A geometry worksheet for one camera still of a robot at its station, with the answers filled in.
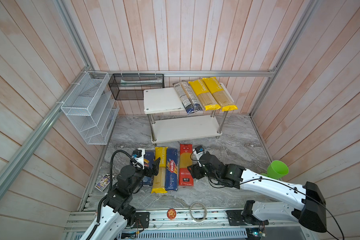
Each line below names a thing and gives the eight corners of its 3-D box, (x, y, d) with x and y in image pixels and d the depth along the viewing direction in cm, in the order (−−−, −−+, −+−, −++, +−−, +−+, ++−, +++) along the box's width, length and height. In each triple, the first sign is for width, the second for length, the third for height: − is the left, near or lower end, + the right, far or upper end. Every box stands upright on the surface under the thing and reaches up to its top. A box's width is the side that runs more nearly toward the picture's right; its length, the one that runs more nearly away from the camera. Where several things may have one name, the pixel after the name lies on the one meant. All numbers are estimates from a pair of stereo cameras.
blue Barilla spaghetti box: (164, 190, 84) (164, 188, 81) (166, 151, 101) (166, 148, 98) (177, 190, 84) (177, 188, 81) (177, 151, 101) (177, 148, 98)
